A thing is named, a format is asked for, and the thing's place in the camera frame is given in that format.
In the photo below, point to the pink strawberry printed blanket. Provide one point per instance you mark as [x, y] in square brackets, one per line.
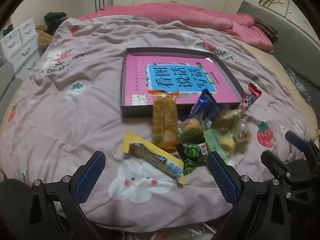
[75, 117]

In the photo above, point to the red candy stick packet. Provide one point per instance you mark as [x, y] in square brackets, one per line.
[250, 97]

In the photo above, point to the clear green printed cake packet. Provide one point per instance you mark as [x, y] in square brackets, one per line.
[227, 120]

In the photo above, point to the dark striped pillow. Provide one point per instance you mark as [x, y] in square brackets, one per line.
[267, 28]

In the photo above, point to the black green pea packet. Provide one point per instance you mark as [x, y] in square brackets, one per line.
[192, 155]

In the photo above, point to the round cake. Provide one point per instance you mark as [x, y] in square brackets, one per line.
[191, 130]

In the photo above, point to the beige bed sheet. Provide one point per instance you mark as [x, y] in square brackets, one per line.
[272, 65]

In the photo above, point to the pink quilt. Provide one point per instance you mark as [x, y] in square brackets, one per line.
[175, 15]

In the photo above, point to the white drawer cabinet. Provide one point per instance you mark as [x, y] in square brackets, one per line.
[22, 42]

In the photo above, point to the yellow wafer bar packet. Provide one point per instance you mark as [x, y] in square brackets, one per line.
[150, 155]

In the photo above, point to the orange cracker packet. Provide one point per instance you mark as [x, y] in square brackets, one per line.
[163, 120]

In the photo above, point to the blue patterned cloth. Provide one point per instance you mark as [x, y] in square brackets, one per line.
[300, 85]

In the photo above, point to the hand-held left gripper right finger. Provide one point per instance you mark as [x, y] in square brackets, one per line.
[221, 177]

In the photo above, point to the small clear candy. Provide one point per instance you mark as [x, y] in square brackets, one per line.
[242, 137]

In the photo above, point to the dark purple shallow box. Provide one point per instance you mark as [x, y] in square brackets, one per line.
[137, 111]

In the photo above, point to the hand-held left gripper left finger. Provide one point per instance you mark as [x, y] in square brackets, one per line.
[90, 177]

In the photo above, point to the light green cake packet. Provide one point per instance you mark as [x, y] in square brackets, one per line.
[215, 140]

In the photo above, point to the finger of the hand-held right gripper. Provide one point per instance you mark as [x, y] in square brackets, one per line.
[275, 166]
[295, 140]

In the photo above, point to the brown plush toy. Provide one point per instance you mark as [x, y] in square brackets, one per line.
[43, 37]

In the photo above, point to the blue snack packet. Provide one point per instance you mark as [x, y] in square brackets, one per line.
[205, 105]

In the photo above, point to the grey padded headboard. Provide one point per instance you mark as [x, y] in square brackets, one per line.
[287, 45]

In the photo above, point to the dark clothes pile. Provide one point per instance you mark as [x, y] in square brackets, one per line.
[55, 20]

